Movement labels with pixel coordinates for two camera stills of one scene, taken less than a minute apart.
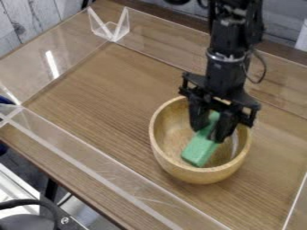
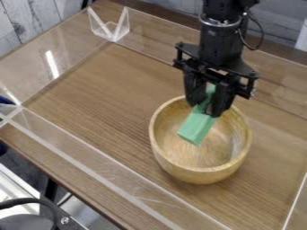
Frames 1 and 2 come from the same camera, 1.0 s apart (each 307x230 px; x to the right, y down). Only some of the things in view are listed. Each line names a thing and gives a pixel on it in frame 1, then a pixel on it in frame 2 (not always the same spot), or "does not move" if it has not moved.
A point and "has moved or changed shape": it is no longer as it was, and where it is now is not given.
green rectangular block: (201, 149) has moved or changed shape
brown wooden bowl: (171, 135) does not move
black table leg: (51, 190) does not move
